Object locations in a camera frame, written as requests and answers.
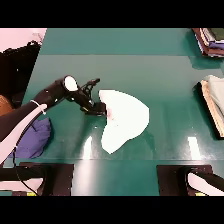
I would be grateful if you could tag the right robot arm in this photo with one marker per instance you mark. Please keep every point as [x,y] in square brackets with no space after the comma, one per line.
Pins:
[203,180]

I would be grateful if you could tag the beige folded garment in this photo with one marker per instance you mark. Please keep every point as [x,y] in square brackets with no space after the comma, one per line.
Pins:
[210,103]

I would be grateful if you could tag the blue folded garment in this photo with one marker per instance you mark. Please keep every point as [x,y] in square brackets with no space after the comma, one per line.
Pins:
[216,45]

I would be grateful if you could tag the pale grey folded garment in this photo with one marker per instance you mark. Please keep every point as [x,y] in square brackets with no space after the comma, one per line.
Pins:
[218,91]

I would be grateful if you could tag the white T-shirt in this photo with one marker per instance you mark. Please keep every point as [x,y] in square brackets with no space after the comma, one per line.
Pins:
[126,116]

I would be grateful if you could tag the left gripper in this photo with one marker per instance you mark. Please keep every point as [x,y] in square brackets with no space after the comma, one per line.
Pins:
[96,108]

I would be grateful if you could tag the purple garment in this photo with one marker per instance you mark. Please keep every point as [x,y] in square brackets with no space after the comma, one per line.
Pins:
[33,140]

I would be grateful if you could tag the green folded garment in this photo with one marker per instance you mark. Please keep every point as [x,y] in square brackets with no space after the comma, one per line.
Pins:
[217,33]

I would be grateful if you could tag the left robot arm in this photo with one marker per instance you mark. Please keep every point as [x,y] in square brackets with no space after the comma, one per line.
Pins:
[50,95]

